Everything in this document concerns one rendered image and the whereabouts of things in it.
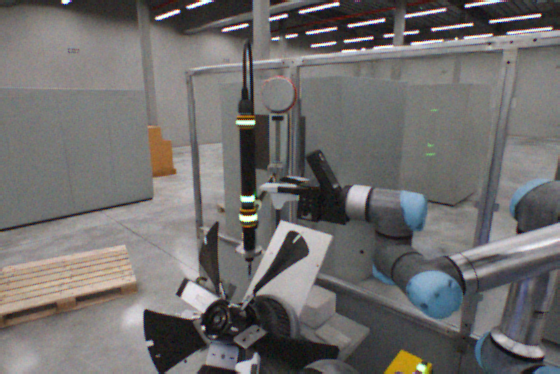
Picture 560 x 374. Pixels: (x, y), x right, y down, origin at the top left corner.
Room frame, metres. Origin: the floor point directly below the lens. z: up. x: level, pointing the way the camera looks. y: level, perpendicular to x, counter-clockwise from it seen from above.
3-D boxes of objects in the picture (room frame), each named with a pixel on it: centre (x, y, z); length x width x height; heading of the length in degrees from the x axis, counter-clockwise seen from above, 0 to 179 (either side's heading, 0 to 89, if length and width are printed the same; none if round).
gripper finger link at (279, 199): (0.75, 0.01, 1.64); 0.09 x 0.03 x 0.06; 80
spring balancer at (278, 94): (1.57, 0.01, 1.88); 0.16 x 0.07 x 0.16; 84
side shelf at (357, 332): (1.34, -0.19, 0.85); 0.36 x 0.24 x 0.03; 49
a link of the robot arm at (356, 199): (0.70, -0.17, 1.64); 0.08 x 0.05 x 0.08; 149
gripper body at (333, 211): (0.74, -0.10, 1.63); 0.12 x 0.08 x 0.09; 59
